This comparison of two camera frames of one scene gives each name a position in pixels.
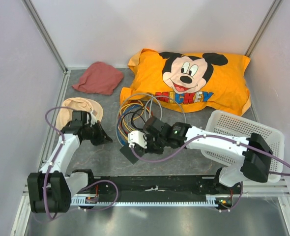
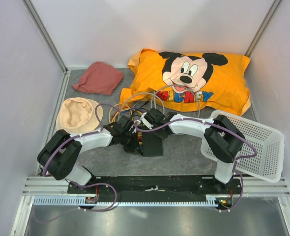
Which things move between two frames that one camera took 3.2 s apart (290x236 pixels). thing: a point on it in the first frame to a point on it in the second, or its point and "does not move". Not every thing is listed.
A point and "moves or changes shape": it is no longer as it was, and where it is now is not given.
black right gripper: [150, 150] to [163, 136]
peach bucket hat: [65, 115] does not move
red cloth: [99, 77] does not move
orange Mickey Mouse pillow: [195, 82] does not move
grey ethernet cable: [156, 97] to [159, 99]
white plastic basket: [229, 124] does not move
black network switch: [128, 152] moves or changes shape
